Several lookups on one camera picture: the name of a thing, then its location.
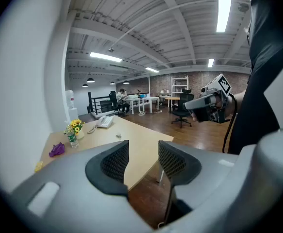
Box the clear plastic water bottle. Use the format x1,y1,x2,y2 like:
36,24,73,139
67,130,79,149

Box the black metal railing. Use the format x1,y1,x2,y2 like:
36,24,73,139
87,92,116,117

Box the person's right hand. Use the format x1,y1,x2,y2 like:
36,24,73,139
215,93,224,109

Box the white office desk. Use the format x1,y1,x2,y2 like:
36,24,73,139
125,96,160,115

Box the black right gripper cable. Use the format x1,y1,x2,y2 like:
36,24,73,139
222,93,238,154

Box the person's right forearm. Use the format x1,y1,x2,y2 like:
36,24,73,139
233,90,248,114

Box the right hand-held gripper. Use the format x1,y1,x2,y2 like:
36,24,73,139
182,73,237,124

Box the white water dispenser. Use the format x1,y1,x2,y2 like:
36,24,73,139
65,89,79,122

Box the white shelving unit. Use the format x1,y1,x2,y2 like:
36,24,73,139
171,75,189,98

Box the crumpled purple cloth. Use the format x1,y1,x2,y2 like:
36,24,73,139
48,142,65,158

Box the round wooden table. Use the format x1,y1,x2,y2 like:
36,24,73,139
164,96,181,113

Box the sunflower bouquet in white vase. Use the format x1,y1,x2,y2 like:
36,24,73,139
63,119,85,140

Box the black office chair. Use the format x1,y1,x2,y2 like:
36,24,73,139
171,89,195,129
108,90,126,117

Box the white table leg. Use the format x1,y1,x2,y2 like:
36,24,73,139
156,163,166,183

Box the white desk telephone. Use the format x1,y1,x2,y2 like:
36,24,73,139
87,115,114,134

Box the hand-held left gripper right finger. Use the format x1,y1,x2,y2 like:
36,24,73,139
158,139,262,233

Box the person's black shirt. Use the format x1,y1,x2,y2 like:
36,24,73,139
228,0,283,155

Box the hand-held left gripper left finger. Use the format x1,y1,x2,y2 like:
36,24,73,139
9,139,157,233

